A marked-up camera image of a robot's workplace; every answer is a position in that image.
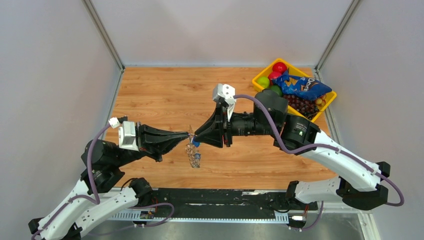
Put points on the dark green ball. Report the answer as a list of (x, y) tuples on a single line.
[(277, 90)]

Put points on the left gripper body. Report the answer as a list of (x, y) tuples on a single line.
[(141, 146)]

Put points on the yellow plastic bin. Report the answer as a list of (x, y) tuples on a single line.
[(292, 70)]

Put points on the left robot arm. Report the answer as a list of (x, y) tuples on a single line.
[(82, 209)]

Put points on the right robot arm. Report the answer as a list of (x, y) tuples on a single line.
[(357, 182)]

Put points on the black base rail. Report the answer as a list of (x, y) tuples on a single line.
[(171, 200)]

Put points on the bunch of dark grapes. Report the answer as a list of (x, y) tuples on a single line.
[(306, 108)]

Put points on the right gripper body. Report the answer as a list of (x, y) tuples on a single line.
[(227, 126)]

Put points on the blue key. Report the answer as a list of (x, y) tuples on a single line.
[(195, 143)]

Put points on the red ball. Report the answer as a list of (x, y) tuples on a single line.
[(273, 76), (279, 67)]

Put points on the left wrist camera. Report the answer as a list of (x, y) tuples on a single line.
[(126, 132)]

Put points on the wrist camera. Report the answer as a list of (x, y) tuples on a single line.
[(226, 93), (126, 132)]

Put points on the small yellow red fruits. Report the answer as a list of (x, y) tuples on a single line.
[(320, 100)]

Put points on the white slotted cable duct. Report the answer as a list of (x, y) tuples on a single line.
[(260, 216)]

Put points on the silver keyring holder with rings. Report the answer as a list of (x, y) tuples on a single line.
[(193, 153)]

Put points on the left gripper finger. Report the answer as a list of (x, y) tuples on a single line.
[(159, 148), (155, 134)]

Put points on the lime green ball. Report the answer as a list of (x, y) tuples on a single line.
[(263, 81)]

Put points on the blue chips bag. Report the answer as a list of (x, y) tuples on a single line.
[(301, 86)]

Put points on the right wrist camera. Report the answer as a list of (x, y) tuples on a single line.
[(226, 93)]

